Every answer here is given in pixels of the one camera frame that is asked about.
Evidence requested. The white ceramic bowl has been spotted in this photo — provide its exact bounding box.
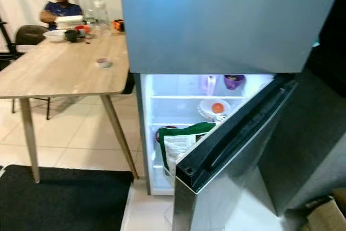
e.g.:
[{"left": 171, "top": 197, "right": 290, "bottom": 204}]
[
  {"left": 197, "top": 98, "right": 231, "bottom": 121},
  {"left": 43, "top": 29, "right": 67, "bottom": 43}
]

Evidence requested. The orange red tomato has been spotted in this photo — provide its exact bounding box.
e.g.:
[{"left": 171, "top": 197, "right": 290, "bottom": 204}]
[{"left": 211, "top": 102, "right": 225, "bottom": 114}]

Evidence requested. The grey fridge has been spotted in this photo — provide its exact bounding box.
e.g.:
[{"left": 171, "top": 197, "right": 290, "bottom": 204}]
[{"left": 118, "top": 0, "right": 346, "bottom": 231}]

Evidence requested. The glass fridge shelf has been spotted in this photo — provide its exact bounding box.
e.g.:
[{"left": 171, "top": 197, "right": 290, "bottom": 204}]
[{"left": 151, "top": 120, "right": 211, "bottom": 128}]

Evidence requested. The black metal stand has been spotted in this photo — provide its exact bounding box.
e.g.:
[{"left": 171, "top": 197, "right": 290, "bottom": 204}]
[{"left": 0, "top": 20, "right": 18, "bottom": 53}]

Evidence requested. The light wooden table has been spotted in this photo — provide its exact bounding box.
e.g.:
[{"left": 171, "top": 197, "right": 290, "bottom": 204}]
[{"left": 0, "top": 31, "right": 140, "bottom": 184}]

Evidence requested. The dark grey chair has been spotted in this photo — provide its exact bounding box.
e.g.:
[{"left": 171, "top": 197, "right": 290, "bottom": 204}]
[{"left": 12, "top": 24, "right": 53, "bottom": 121}]

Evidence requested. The black bowl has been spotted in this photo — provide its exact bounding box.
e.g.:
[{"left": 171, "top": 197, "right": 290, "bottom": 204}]
[{"left": 63, "top": 29, "right": 81, "bottom": 42}]

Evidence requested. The white foam food box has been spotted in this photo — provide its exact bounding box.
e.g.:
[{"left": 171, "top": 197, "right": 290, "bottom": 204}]
[{"left": 55, "top": 15, "right": 85, "bottom": 29}]

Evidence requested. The person in blue shirt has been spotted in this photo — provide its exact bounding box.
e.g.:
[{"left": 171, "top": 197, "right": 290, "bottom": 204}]
[{"left": 39, "top": 0, "right": 85, "bottom": 30}]

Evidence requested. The white tape roll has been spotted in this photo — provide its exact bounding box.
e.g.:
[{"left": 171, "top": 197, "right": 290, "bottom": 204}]
[{"left": 95, "top": 57, "right": 114, "bottom": 69}]

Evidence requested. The slim clear plastic bottle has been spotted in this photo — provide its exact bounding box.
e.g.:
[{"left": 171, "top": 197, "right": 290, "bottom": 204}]
[{"left": 78, "top": 0, "right": 95, "bottom": 29}]

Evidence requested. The clear jug white cap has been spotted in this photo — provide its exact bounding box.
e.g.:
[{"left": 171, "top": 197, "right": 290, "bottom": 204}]
[{"left": 93, "top": 0, "right": 112, "bottom": 36}]

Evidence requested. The orange black device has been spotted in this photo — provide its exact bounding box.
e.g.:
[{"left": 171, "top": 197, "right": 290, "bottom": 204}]
[{"left": 112, "top": 19, "right": 127, "bottom": 32}]

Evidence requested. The green white food bag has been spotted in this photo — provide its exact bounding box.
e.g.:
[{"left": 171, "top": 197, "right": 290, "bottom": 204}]
[{"left": 159, "top": 122, "right": 217, "bottom": 175}]

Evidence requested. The light purple pitcher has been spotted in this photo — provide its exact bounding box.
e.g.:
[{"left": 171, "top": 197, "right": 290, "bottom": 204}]
[{"left": 198, "top": 74, "right": 218, "bottom": 96}]

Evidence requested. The purple bowl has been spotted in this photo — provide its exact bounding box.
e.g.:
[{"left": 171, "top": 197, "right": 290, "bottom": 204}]
[{"left": 223, "top": 74, "right": 247, "bottom": 91}]

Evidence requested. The brown cardboard box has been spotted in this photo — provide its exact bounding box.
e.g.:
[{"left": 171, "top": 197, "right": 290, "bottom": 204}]
[{"left": 304, "top": 189, "right": 346, "bottom": 231}]

